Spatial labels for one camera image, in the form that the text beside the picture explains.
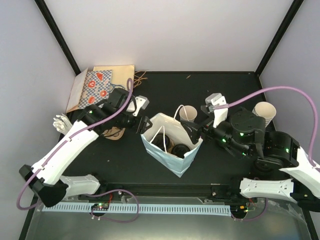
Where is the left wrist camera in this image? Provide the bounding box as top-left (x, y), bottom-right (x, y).
top-left (126, 95), bottom-right (150, 117)

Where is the blue checkered paper bag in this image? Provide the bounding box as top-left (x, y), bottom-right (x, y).
top-left (78, 70), bottom-right (115, 109)

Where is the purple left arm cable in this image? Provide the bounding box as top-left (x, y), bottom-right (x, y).
top-left (16, 77), bottom-right (134, 210)

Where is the tan kraft paper bag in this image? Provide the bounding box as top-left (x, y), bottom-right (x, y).
top-left (93, 65), bottom-right (148, 92)

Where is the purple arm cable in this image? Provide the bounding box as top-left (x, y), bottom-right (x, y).
top-left (214, 86), bottom-right (320, 173)
top-left (16, 77), bottom-right (134, 210)

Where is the light blue paper bag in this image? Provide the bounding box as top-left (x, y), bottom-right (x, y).
top-left (141, 105), bottom-right (203, 178)

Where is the white orange-edged paper bag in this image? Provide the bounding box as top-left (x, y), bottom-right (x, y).
top-left (66, 68), bottom-right (88, 113)

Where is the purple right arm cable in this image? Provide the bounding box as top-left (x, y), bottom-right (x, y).
top-left (214, 86), bottom-right (320, 173)

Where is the tall stack of paper cups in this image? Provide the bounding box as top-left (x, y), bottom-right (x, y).
top-left (252, 101), bottom-right (277, 127)

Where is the single black cup lid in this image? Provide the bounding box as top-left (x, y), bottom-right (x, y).
top-left (152, 133), bottom-right (171, 151)

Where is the small electronics board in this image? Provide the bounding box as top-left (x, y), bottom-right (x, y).
top-left (91, 202), bottom-right (110, 211)

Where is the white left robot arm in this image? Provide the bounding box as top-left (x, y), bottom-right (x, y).
top-left (19, 88), bottom-right (153, 208)

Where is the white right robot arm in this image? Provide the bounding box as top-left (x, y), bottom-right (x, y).
top-left (181, 107), bottom-right (320, 212)

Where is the light blue slotted cable duct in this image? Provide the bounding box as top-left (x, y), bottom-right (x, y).
top-left (42, 202), bottom-right (231, 217)

